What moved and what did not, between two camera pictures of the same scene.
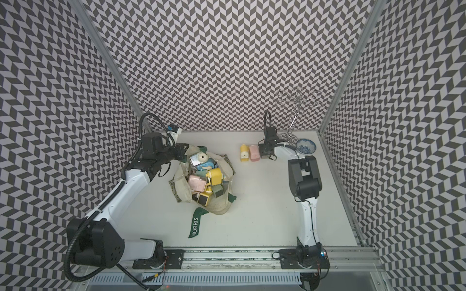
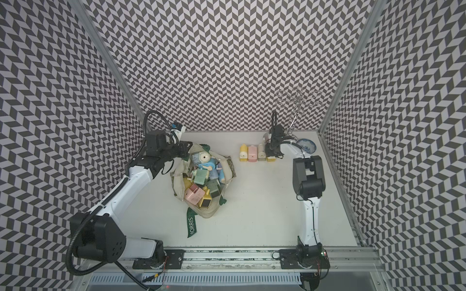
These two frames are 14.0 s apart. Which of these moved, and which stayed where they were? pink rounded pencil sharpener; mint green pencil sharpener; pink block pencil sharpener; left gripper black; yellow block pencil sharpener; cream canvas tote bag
Moved: pink block pencil sharpener; cream canvas tote bag
Stayed: mint green pencil sharpener; pink rounded pencil sharpener; yellow block pencil sharpener; left gripper black
